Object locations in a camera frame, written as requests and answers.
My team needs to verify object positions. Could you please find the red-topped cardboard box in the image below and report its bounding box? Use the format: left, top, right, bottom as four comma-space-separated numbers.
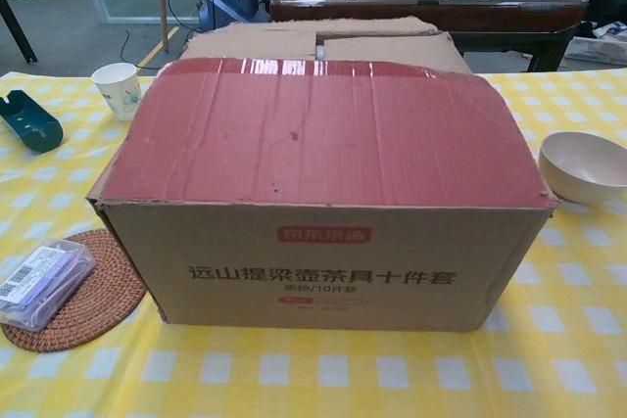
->
85, 16, 559, 336

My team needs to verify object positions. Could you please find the yellow white checkered tablecloth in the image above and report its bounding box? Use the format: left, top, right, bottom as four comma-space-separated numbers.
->
0, 68, 627, 418

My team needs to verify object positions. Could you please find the white paper cup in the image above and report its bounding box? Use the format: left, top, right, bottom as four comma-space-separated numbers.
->
92, 62, 143, 122

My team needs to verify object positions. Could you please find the brown mahjong table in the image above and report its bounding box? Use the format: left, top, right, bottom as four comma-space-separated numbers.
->
269, 0, 590, 72

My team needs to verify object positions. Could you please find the brown woven round coaster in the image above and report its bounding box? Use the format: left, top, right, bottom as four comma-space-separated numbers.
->
0, 228, 148, 353

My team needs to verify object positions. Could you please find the beige bowl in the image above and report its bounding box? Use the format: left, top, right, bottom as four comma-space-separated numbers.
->
538, 131, 627, 206

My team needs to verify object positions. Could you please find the dark green plastic holder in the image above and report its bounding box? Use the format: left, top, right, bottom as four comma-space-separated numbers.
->
0, 89, 65, 154

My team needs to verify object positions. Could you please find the clear purple plastic case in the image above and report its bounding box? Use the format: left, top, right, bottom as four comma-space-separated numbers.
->
0, 237, 96, 332

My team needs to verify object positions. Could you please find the white plastic basket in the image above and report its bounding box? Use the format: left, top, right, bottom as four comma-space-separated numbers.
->
562, 36, 627, 67

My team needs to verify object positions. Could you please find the black table leg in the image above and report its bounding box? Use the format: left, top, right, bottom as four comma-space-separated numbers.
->
0, 0, 39, 65

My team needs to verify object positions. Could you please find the black bag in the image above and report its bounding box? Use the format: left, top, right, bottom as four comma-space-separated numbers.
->
585, 0, 627, 40

